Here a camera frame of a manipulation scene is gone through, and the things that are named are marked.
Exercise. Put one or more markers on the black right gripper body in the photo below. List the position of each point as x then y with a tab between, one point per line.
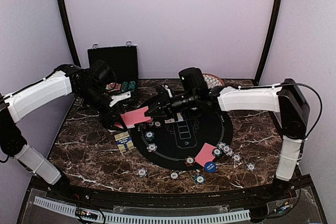
186	102

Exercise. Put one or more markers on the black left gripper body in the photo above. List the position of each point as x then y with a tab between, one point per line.
91	96

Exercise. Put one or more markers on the red playing card deck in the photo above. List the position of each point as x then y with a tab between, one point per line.
134	117

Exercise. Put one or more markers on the red card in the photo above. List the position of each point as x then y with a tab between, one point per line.
205	154

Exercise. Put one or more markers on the blue white chip stack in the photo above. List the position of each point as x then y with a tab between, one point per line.
142	172

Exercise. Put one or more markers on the brown white chip stack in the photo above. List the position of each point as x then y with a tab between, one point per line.
174	175

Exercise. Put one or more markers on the blue small blind button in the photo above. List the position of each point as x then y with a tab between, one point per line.
210	167

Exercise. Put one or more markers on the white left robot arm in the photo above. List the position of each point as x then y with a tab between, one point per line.
28	110

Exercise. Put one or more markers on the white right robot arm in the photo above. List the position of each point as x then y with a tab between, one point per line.
281	99

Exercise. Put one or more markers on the boxed card deck in case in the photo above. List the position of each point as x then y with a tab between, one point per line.
113	86

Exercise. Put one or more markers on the patterned ceramic plate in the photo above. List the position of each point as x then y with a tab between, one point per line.
212	80

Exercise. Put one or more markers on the gold card box base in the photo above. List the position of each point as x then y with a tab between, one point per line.
124	142

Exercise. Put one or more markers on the green chip row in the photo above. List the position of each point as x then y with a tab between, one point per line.
124	86

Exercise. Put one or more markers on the teal chip row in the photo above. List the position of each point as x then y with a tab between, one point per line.
132	85

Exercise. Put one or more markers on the round black poker mat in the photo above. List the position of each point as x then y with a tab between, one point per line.
176	141

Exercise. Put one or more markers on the black poker chip case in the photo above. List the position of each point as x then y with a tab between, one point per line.
123	61

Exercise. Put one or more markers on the left black frame post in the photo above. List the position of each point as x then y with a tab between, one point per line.
68	32

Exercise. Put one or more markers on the black frame post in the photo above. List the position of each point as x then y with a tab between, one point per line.
68	32
268	41

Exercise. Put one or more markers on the white slotted cable duct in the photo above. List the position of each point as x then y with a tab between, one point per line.
143	215

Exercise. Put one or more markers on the right black frame post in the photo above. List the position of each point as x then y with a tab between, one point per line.
268	41

